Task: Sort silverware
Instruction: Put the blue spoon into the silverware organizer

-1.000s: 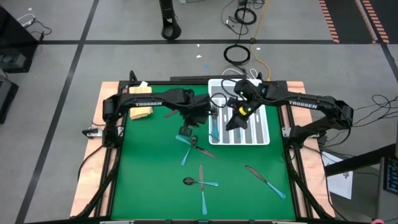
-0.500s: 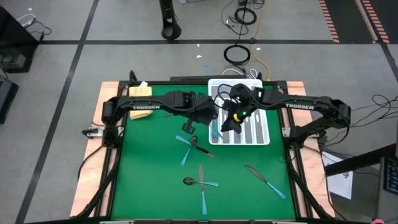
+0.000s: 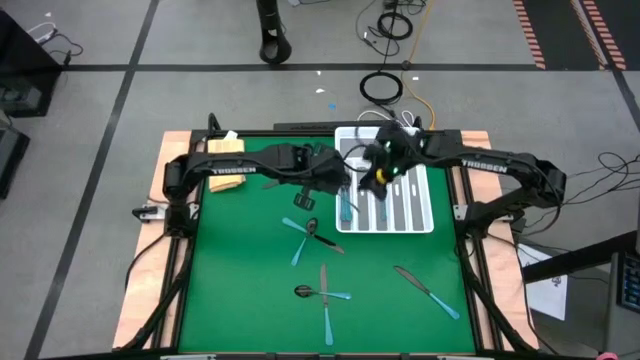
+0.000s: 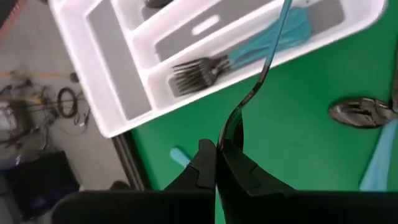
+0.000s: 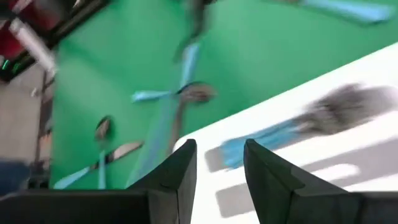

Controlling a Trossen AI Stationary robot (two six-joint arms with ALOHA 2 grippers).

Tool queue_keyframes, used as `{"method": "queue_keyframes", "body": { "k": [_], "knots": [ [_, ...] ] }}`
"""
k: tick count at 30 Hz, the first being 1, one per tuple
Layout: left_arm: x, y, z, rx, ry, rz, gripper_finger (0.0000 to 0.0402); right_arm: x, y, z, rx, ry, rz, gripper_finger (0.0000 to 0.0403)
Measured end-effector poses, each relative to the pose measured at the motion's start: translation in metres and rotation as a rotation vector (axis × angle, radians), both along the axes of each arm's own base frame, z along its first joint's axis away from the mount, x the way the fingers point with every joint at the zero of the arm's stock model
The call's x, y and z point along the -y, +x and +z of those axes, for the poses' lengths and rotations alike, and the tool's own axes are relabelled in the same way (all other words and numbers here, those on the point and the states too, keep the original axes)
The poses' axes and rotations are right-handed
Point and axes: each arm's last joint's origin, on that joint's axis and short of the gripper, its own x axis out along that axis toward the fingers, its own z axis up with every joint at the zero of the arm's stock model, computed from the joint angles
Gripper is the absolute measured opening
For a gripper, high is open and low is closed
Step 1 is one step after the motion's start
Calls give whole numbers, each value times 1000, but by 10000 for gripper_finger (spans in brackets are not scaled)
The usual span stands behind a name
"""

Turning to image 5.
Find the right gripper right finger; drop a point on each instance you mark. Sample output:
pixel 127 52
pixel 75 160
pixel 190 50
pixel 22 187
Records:
pixel 280 202

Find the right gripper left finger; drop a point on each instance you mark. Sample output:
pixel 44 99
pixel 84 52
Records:
pixel 161 205

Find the white cutlery tray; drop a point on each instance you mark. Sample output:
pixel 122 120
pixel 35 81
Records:
pixel 280 109

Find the black table frame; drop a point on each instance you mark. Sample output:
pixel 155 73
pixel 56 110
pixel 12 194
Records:
pixel 77 18

